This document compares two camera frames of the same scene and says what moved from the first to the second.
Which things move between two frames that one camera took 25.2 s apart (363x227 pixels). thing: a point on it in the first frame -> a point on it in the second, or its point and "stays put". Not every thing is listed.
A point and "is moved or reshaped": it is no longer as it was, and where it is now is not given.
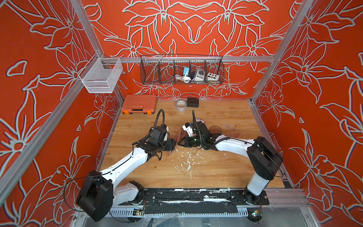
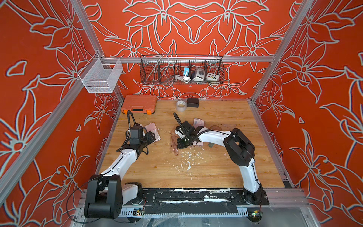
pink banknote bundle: [181, 135] is moved or reshaped
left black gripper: [171, 145] -> [151, 138]
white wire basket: [101, 74] stays put
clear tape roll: [181, 102] stays put
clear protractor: [215, 129] stays put
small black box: [192, 102] stays put
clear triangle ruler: [231, 134] is moved or reshaped
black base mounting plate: [203, 196] stays put
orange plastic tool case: [139, 104] stays put
